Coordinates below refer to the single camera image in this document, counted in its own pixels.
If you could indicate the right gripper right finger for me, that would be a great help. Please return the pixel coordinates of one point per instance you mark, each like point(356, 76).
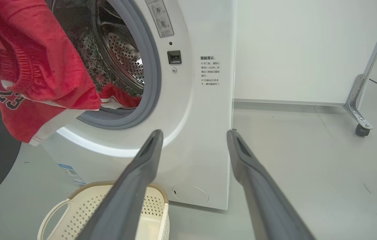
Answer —
point(261, 200)

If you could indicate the red white sports garment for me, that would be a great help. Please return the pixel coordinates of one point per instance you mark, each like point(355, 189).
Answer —
point(117, 95)

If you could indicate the perforated steel washer drum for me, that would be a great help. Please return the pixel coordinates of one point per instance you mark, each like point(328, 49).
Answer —
point(125, 56)

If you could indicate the red shorts with number print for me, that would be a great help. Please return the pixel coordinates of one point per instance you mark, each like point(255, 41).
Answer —
point(42, 60)

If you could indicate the black door latch socket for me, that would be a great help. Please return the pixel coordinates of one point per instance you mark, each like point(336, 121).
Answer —
point(174, 57)

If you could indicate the cream perforated laundry basket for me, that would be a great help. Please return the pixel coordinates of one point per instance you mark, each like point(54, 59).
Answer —
point(85, 206)

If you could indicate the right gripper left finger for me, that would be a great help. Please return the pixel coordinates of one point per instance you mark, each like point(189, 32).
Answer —
point(132, 193)

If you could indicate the white front-load washing machine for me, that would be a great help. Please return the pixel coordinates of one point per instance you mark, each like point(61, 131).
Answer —
point(205, 133)

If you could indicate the white partition with metal stand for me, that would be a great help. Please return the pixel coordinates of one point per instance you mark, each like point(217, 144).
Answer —
point(308, 50)

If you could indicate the grey warning sticker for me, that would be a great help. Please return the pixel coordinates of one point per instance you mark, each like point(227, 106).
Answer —
point(160, 16)

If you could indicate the blue energy label sticker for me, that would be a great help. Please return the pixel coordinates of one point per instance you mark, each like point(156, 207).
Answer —
point(72, 173)

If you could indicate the printed text notice label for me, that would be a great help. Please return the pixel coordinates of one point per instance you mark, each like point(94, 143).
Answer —
point(210, 71)

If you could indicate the round filter cover flap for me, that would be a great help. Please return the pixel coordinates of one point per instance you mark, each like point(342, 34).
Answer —
point(190, 193)

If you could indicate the grey rubber door seal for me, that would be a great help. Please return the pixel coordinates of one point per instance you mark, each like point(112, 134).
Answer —
point(150, 66)

